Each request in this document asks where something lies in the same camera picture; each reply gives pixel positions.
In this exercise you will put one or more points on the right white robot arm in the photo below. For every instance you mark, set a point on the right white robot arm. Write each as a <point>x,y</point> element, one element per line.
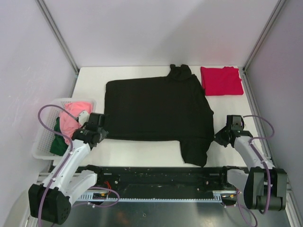
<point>263,185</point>

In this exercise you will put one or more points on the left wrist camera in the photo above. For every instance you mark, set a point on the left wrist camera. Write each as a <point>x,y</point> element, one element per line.
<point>83,118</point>

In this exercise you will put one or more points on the aluminium frame post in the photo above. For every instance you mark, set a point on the aluminium frame post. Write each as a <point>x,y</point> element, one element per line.
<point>280,5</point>
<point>57,34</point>

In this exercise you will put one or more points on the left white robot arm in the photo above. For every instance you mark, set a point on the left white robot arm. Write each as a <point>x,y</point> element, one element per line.
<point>52,199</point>

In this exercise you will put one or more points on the left aluminium frame post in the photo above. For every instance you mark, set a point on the left aluminium frame post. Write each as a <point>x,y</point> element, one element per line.
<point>57,34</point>

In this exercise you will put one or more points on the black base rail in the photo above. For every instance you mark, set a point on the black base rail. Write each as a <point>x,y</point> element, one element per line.
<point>163,183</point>

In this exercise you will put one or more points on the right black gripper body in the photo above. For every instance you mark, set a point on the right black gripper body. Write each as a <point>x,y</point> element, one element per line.
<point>225,129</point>

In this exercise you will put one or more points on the black t-shirt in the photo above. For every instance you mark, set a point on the black t-shirt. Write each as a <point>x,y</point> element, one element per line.
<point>169,108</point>

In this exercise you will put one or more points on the right aluminium frame post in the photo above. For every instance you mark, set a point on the right aluminium frame post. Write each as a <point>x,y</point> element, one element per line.
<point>280,5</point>

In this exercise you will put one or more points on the folded red t-shirt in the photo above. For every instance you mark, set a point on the folded red t-shirt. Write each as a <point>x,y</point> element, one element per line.
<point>224,81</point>

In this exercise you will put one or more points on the white plastic basket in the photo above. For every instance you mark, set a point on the white plastic basket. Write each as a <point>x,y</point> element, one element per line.
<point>44,139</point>

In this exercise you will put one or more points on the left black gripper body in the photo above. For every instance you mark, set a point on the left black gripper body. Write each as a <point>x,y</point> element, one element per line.
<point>98,131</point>

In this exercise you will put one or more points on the green t-shirt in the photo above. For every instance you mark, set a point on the green t-shirt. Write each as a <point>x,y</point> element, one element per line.
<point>58,146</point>

